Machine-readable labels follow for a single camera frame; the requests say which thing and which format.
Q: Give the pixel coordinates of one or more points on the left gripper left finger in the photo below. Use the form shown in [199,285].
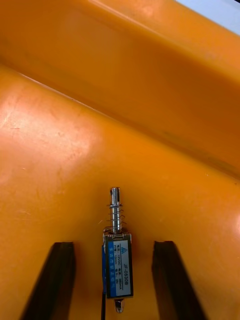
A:
[53,285]

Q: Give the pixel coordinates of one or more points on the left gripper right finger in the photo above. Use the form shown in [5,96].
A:
[172,287]

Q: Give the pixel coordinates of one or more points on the metal solenoid with blue label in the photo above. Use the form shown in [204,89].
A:
[119,270]

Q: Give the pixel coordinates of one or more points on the yellow-orange plastic bin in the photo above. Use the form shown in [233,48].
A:
[125,62]
[50,175]

